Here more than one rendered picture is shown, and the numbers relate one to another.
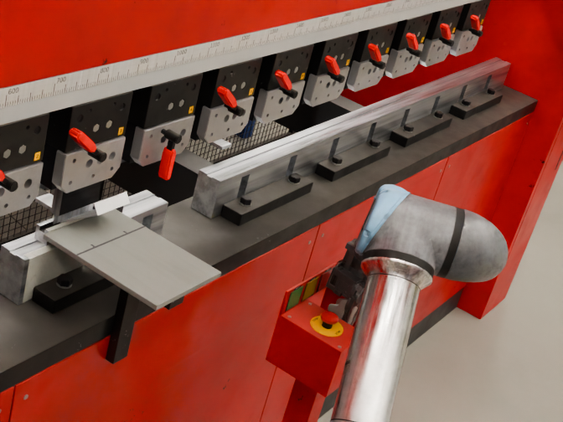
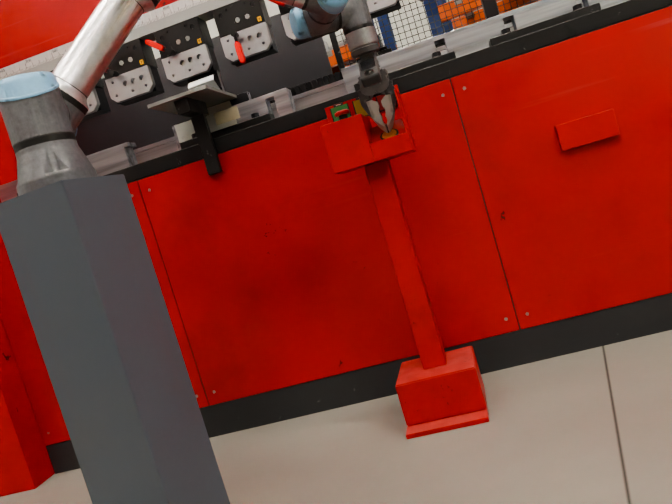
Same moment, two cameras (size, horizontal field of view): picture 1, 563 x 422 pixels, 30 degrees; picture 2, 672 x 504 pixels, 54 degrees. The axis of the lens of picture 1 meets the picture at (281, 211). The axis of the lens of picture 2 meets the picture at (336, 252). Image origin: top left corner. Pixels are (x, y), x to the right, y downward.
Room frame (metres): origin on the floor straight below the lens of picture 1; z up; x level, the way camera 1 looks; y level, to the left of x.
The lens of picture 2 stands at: (1.32, -1.73, 0.60)
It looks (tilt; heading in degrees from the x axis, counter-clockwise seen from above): 4 degrees down; 74
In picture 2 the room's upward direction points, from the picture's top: 17 degrees counter-clockwise
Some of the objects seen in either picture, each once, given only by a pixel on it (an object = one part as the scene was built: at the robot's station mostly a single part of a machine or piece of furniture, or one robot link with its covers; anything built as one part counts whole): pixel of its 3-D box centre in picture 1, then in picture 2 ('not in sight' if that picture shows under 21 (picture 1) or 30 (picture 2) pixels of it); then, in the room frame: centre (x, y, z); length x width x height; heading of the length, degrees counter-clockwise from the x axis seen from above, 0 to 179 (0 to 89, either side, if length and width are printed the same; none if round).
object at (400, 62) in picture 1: (398, 40); not in sight; (2.70, -0.17, 1.18); 0.15 x 0.09 x 0.17; 153
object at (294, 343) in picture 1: (330, 327); (366, 128); (1.92, -0.17, 0.75); 0.20 x 0.16 x 0.18; 153
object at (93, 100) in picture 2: not in sight; (77, 92); (1.27, 0.55, 1.18); 0.15 x 0.09 x 0.17; 153
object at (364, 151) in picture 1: (353, 159); (543, 28); (2.52, -0.15, 0.89); 0.30 x 0.05 x 0.03; 153
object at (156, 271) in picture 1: (132, 255); (194, 101); (1.59, 0.23, 1.00); 0.26 x 0.18 x 0.01; 63
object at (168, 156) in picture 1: (166, 154); (239, 47); (1.76, 0.23, 1.12); 0.04 x 0.02 x 0.10; 63
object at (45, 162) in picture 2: not in sight; (52, 165); (1.20, -0.34, 0.82); 0.15 x 0.15 x 0.10
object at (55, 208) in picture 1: (76, 194); (207, 90); (1.65, 0.36, 1.05); 0.10 x 0.02 x 0.10; 153
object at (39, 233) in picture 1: (80, 219); (220, 106); (1.68, 0.35, 0.98); 0.20 x 0.03 x 0.03; 153
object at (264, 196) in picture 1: (268, 198); (405, 74); (2.17, 0.04, 0.89); 0.30 x 0.05 x 0.03; 153
